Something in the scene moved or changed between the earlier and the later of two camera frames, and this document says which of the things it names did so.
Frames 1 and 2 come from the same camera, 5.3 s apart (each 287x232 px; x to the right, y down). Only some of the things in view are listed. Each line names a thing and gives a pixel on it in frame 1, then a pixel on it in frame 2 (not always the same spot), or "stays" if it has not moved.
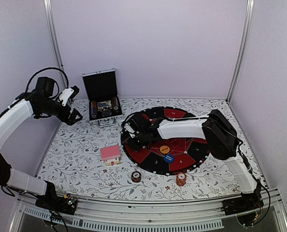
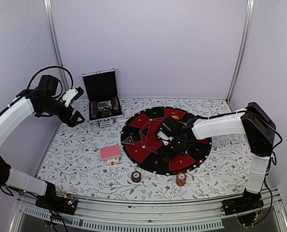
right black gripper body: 137,145 -> 177,149
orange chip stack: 181,179 stays
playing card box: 113,161 stays
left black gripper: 64,117 stays
